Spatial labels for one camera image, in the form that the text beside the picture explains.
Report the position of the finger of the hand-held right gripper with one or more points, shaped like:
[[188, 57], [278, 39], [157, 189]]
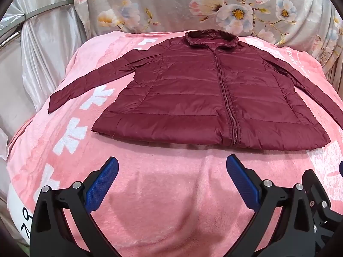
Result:
[[341, 167], [320, 208]]

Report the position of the pink printed blanket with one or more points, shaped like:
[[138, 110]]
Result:
[[166, 192]]

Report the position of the maroon puffer jacket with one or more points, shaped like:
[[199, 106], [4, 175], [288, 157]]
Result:
[[187, 91]]

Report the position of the silver satin curtain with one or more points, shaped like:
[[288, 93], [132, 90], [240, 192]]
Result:
[[40, 64]]

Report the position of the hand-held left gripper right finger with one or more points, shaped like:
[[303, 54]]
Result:
[[242, 180]]

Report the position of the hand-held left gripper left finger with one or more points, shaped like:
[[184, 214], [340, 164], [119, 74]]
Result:
[[103, 180]]

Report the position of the grey floral cloth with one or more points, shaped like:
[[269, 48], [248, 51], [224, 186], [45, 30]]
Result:
[[166, 5]]

